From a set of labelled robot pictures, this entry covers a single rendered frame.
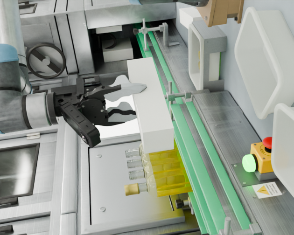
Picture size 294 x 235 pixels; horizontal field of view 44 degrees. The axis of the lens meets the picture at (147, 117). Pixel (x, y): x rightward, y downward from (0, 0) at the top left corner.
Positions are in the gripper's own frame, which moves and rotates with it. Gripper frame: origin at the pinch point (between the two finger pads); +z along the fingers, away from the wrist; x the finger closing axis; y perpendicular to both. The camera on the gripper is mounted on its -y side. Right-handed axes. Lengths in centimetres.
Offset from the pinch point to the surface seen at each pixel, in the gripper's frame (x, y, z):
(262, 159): 17.0, -7.9, 27.1
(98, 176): 58, 27, -17
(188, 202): 46.3, 2.1, 11.9
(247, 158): 19.0, -5.2, 24.3
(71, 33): 49, 119, -24
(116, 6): 38, 121, 2
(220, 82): 31, 40, 33
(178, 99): 44, 48, 19
